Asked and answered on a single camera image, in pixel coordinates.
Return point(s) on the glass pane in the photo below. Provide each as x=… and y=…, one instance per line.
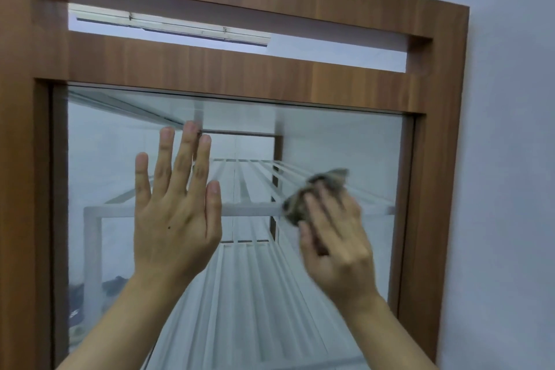
x=338, y=144

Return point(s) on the person's right thumb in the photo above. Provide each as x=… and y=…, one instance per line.
x=308, y=239

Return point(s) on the person's left middle finger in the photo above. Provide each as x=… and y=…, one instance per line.
x=185, y=157

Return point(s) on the person's left thumb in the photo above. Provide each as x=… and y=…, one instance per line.
x=214, y=209

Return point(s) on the person's left little finger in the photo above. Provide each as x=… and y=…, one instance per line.
x=143, y=179

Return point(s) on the person's right hand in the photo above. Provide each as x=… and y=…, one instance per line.
x=342, y=252

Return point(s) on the white ceiling light fixture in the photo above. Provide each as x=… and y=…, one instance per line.
x=173, y=23

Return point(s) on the grey patterned cleaning cloth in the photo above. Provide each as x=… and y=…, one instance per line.
x=303, y=196

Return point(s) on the person's left hand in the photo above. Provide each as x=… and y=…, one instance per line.
x=173, y=235

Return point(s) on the person's left forearm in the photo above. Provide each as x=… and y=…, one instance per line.
x=130, y=326

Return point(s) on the person's right forearm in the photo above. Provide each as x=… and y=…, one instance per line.
x=390, y=335

